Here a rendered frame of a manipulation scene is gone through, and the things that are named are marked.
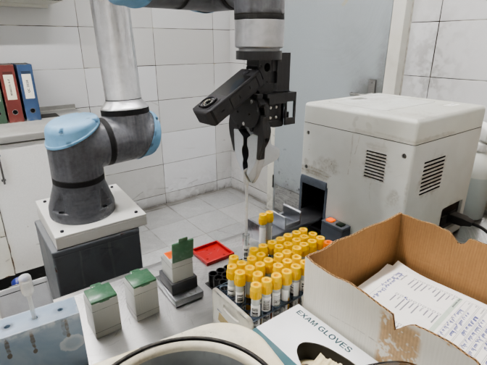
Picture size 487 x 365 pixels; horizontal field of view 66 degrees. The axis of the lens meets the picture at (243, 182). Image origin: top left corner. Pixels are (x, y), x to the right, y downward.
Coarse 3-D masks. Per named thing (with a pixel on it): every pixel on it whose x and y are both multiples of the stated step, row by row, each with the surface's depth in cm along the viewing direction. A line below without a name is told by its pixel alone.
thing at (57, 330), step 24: (24, 312) 49; (48, 312) 49; (72, 312) 49; (0, 336) 45; (24, 336) 46; (48, 336) 47; (72, 336) 49; (0, 360) 45; (24, 360) 47; (48, 360) 48; (72, 360) 50
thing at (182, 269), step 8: (168, 256) 66; (168, 264) 65; (176, 264) 65; (184, 264) 66; (192, 264) 67; (168, 272) 66; (176, 272) 65; (184, 272) 66; (192, 272) 67; (176, 280) 66
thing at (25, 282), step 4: (20, 276) 45; (24, 276) 45; (28, 276) 46; (20, 280) 45; (24, 280) 45; (28, 280) 45; (20, 284) 45; (24, 284) 45; (28, 284) 45; (32, 284) 46; (20, 288) 45; (24, 288) 45; (28, 288) 46; (32, 288) 46; (24, 292) 45; (28, 292) 46; (32, 292) 46
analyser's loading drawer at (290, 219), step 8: (288, 208) 87; (304, 208) 94; (312, 208) 94; (280, 216) 83; (288, 216) 88; (296, 216) 86; (304, 216) 90; (312, 216) 90; (320, 216) 90; (248, 224) 84; (256, 224) 81; (272, 224) 86; (280, 224) 83; (288, 224) 83; (296, 224) 85; (304, 224) 86; (248, 232) 85; (256, 232) 82; (272, 232) 82; (280, 232) 82; (288, 232) 84
